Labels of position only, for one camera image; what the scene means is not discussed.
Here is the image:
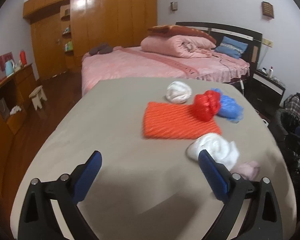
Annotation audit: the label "pink sock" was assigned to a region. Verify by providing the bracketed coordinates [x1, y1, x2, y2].
[231, 161, 260, 180]

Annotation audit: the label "white plastic bag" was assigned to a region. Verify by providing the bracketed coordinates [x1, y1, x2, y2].
[186, 133, 239, 171]

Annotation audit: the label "blue plastic bag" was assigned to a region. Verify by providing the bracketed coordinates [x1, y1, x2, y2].
[211, 88, 244, 123]

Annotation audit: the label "red plastic bag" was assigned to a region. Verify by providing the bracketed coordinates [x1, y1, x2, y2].
[192, 90, 221, 122]

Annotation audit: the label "white paper ball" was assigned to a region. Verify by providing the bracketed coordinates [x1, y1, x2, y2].
[165, 81, 192, 104]

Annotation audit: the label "black lined trash bin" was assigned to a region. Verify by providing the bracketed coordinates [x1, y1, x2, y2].
[275, 109, 300, 203]

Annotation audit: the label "black white nightstand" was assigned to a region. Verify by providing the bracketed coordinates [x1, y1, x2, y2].
[245, 70, 286, 119]

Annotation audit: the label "white lotion bottle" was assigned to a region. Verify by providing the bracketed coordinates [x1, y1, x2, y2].
[268, 66, 274, 78]

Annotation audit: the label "small white wooden stool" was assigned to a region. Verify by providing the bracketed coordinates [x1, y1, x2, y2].
[29, 85, 47, 110]

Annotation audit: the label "grey table cloth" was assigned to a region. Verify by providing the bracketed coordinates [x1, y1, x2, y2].
[9, 76, 298, 240]

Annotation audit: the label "dark bed headboard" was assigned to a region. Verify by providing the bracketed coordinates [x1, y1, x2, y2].
[175, 22, 262, 75]

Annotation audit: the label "blue pillow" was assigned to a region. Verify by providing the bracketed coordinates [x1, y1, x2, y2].
[215, 36, 248, 59]

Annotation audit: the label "wooden desk cabinet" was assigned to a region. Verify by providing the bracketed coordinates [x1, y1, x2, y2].
[0, 64, 37, 158]

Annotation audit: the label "light blue kettle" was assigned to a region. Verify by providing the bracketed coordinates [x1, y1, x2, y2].
[5, 60, 15, 77]

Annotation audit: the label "red framed picture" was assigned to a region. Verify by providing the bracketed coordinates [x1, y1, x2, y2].
[0, 52, 14, 83]

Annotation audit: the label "folded pink quilt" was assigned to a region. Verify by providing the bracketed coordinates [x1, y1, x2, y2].
[141, 35, 216, 59]

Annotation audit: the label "red thermos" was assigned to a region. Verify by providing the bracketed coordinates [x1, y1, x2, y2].
[19, 50, 27, 66]

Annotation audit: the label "bed with pink sheet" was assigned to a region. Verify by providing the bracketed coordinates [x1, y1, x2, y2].
[81, 43, 251, 97]

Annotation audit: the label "dark slippers on bed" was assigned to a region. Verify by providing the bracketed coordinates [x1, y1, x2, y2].
[89, 43, 113, 56]

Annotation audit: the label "wooden wardrobe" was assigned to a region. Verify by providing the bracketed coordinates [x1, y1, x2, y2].
[23, 0, 157, 80]

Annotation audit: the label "red brown folded blanket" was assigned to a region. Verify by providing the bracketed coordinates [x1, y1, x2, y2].
[148, 25, 217, 44]

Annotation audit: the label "wall power outlet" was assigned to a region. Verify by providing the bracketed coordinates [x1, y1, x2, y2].
[262, 38, 273, 48]

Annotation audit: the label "wall switch panel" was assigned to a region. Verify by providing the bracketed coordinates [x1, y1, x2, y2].
[170, 2, 178, 12]

